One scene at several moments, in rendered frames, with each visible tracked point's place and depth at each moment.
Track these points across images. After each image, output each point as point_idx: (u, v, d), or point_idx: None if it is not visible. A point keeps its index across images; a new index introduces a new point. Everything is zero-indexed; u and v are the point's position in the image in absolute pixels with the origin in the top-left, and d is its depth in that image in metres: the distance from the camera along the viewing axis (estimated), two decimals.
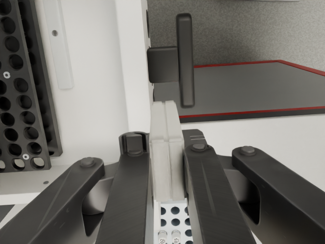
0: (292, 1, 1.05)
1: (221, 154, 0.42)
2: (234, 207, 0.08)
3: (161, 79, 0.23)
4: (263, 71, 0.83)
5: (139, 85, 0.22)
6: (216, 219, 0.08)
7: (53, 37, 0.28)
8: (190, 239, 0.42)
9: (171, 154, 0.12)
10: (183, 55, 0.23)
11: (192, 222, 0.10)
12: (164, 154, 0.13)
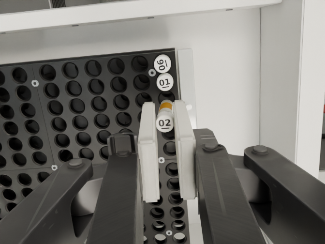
0: None
1: None
2: (245, 207, 0.08)
3: (321, 166, 0.23)
4: None
5: None
6: (226, 218, 0.08)
7: None
8: None
9: (182, 153, 0.12)
10: None
11: (202, 221, 0.10)
12: (153, 154, 0.13)
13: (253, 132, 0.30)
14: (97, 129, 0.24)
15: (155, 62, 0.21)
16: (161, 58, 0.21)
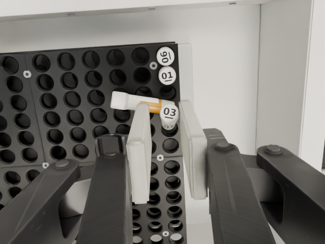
0: None
1: None
2: (256, 207, 0.08)
3: (322, 164, 0.23)
4: None
5: None
6: (236, 218, 0.08)
7: None
8: None
9: (194, 153, 0.12)
10: None
11: (213, 221, 0.10)
12: (142, 156, 0.13)
13: (249, 130, 0.30)
14: (94, 124, 0.23)
15: (158, 53, 0.20)
16: (164, 50, 0.20)
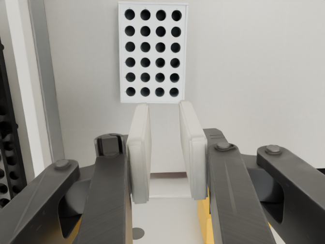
0: None
1: (83, 21, 0.39)
2: (256, 207, 0.08)
3: None
4: None
5: None
6: (236, 218, 0.08)
7: None
8: (169, 61, 0.37)
9: (194, 153, 0.12)
10: None
11: (214, 221, 0.10)
12: (141, 156, 0.13)
13: None
14: None
15: None
16: None
